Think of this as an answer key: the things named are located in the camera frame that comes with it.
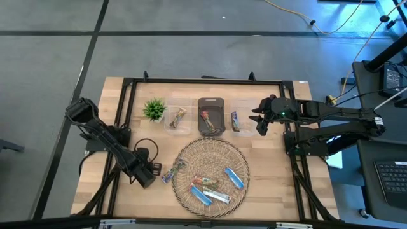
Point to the purple blue granola bar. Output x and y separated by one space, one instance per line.
235 122

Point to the red green granola bar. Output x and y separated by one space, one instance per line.
208 122
206 182

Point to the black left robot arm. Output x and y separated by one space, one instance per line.
105 136

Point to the black pole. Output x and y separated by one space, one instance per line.
386 52

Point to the white and blue granola bar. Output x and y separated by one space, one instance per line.
217 195

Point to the black power adapter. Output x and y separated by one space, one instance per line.
392 79

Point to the black laptop keyboard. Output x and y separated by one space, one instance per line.
392 178

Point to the blue chocolate granola bar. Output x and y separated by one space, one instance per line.
200 194
234 178

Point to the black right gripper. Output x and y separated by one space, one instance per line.
281 109

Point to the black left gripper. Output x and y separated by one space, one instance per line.
143 173

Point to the clear plastic container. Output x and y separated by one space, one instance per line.
186 127
248 117

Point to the tan green granola bar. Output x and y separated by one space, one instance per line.
182 112
174 122

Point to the round woven placemat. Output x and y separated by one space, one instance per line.
210 156

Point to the grey chair leg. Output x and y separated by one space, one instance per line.
9 146

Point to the green plant in white pot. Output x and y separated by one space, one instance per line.
154 109

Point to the black desk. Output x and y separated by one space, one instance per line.
375 178

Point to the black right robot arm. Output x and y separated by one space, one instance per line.
343 114

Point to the black aluminium table frame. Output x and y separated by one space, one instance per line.
206 80

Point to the yellow plug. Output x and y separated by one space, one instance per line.
331 100

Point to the dark grey plastic bin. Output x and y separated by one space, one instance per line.
219 111

